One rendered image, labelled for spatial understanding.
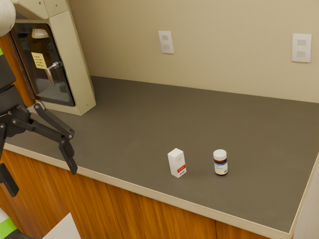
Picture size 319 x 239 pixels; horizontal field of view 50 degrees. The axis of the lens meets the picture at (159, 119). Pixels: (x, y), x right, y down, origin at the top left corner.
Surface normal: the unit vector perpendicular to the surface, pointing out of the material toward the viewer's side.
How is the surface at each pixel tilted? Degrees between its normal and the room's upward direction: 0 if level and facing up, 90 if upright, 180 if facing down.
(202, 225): 90
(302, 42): 90
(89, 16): 90
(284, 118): 0
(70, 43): 90
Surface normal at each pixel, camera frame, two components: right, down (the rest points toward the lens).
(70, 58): 0.83, 0.15
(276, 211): -0.15, -0.84
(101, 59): -0.53, 0.50
